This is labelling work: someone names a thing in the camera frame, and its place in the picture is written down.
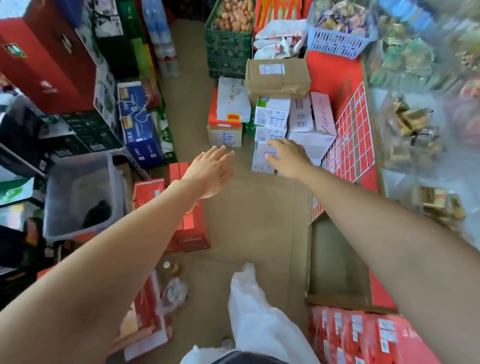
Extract blue carton with handle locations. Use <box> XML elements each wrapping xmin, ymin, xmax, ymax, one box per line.
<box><xmin>117</xmin><ymin>81</ymin><xmax>165</xmax><ymax>170</ymax></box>

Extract red and white carton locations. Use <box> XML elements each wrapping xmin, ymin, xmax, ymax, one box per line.
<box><xmin>112</xmin><ymin>269</ymin><xmax>175</xmax><ymax>362</ymax></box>

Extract pile of green snack packets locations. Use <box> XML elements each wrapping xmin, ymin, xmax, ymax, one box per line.
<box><xmin>369</xmin><ymin>37</ymin><xmax>436</xmax><ymax>89</ymax></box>

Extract pile of gold snack packets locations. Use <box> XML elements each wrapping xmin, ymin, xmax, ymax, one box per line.
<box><xmin>382</xmin><ymin>97</ymin><xmax>448</xmax><ymax>170</ymax></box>

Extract person's left forearm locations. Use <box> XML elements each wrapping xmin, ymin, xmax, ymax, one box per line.
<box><xmin>0</xmin><ymin>179</ymin><xmax>203</xmax><ymax>364</ymax></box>

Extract small white labelled box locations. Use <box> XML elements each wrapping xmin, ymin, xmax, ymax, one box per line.
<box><xmin>254</xmin><ymin>125</ymin><xmax>288</xmax><ymax>143</ymax></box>

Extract person's left hand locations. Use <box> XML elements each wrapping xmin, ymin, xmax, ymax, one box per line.
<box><xmin>182</xmin><ymin>145</ymin><xmax>236</xmax><ymax>200</ymax></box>

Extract white plastic bag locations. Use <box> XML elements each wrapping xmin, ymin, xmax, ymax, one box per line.
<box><xmin>179</xmin><ymin>262</ymin><xmax>320</xmax><ymax>364</ymax></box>

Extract person's right forearm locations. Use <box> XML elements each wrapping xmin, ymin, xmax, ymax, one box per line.
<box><xmin>298</xmin><ymin>165</ymin><xmax>480</xmax><ymax>364</ymax></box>

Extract white patterned box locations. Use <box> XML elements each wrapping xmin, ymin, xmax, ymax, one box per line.
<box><xmin>217</xmin><ymin>76</ymin><xmax>251</xmax><ymax>123</ymax></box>

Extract pile of wrapped snack packets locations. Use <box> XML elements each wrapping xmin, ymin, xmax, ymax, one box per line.
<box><xmin>314</xmin><ymin>0</ymin><xmax>373</xmax><ymax>37</ymax></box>

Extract small red gift box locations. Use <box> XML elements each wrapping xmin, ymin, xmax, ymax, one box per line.
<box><xmin>131</xmin><ymin>178</ymin><xmax>166</xmax><ymax>211</ymax></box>

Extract long red gift box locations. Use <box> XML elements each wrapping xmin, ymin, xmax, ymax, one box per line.
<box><xmin>165</xmin><ymin>161</ymin><xmax>211</xmax><ymax>254</ymax></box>

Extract large red carton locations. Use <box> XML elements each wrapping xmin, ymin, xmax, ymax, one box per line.
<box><xmin>0</xmin><ymin>0</ymin><xmax>99</xmax><ymax>115</ymax></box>

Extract white and green box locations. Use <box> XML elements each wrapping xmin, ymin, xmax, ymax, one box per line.
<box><xmin>254</xmin><ymin>97</ymin><xmax>292</xmax><ymax>128</ymax></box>

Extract black and green carton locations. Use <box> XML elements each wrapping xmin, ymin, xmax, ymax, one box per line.
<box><xmin>59</xmin><ymin>109</ymin><xmax>125</xmax><ymax>153</ymax></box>

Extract clear plastic bottle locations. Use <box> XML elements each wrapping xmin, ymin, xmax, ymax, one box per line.
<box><xmin>160</xmin><ymin>260</ymin><xmax>189</xmax><ymax>306</ymax></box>

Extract red carton with white labels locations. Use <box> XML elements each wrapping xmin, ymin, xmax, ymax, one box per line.
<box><xmin>308</xmin><ymin>305</ymin><xmax>444</xmax><ymax>364</ymax></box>

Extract heap of gold foil packs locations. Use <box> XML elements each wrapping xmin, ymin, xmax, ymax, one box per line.
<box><xmin>412</xmin><ymin>185</ymin><xmax>468</xmax><ymax>227</ymax></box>

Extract white plastic bags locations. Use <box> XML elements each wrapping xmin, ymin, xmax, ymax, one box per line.
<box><xmin>253</xmin><ymin>19</ymin><xmax>308</xmax><ymax>60</ymax></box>

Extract red counter cover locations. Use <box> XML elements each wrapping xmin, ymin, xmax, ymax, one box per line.
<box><xmin>305</xmin><ymin>49</ymin><xmax>380</xmax><ymax>193</ymax></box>

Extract blue plastic basket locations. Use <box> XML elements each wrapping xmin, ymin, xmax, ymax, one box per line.
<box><xmin>307</xmin><ymin>0</ymin><xmax>380</xmax><ymax>60</ymax></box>

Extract white wire grid rack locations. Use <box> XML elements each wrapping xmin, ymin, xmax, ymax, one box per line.
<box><xmin>308</xmin><ymin>81</ymin><xmax>376</xmax><ymax>226</ymax></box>

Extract green plastic egg crate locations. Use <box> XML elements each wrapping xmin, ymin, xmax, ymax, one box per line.
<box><xmin>205</xmin><ymin>0</ymin><xmax>256</xmax><ymax>80</ymax></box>

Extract clear plastic bin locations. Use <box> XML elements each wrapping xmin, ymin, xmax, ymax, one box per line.
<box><xmin>43</xmin><ymin>151</ymin><xmax>126</xmax><ymax>243</ymax></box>

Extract red and white box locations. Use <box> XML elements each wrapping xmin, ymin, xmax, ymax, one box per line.
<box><xmin>207</xmin><ymin>88</ymin><xmax>244</xmax><ymax>148</ymax></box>

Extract row of orange packets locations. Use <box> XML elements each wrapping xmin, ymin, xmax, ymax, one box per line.
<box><xmin>254</xmin><ymin>0</ymin><xmax>305</xmax><ymax>29</ymax></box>

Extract white printed box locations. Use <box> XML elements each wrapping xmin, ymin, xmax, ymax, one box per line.
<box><xmin>251</xmin><ymin>141</ymin><xmax>281</xmax><ymax>175</ymax></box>

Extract pile of brown eggs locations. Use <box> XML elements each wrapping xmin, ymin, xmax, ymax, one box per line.
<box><xmin>214</xmin><ymin>0</ymin><xmax>256</xmax><ymax>33</ymax></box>

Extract pink and white box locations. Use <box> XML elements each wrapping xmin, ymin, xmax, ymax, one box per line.
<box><xmin>288</xmin><ymin>92</ymin><xmax>337</xmax><ymax>137</ymax></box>

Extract plain white box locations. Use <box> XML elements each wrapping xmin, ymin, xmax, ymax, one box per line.
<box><xmin>288</xmin><ymin>130</ymin><xmax>337</xmax><ymax>167</ymax></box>

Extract person's right hand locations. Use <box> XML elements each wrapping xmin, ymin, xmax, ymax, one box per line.
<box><xmin>264</xmin><ymin>138</ymin><xmax>314</xmax><ymax>181</ymax></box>

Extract open brown cardboard box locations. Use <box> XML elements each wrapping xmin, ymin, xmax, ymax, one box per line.
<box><xmin>307</xmin><ymin>215</ymin><xmax>399</xmax><ymax>313</ymax></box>

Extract pack of water bottles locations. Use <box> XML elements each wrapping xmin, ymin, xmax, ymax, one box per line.
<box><xmin>141</xmin><ymin>0</ymin><xmax>181</xmax><ymax>80</ymax></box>

